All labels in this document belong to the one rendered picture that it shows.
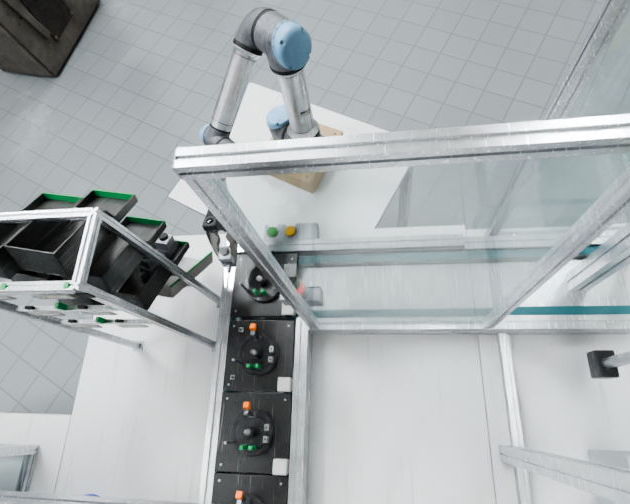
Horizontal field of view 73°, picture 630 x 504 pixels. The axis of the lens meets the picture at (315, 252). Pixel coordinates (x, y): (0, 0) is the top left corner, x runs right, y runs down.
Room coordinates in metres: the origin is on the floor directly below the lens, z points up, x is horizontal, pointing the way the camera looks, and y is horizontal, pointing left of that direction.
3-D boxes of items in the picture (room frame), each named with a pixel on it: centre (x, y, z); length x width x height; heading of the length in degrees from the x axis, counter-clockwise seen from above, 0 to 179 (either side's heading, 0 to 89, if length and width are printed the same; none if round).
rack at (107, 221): (0.61, 0.60, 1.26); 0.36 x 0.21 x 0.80; 67
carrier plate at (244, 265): (0.59, 0.22, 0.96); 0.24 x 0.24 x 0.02; 67
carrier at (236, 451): (0.12, 0.41, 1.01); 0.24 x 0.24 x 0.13; 67
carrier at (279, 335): (0.35, 0.32, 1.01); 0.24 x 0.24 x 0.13; 67
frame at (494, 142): (0.26, -0.16, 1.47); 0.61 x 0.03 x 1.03; 67
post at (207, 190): (0.37, 0.10, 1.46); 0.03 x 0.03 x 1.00; 67
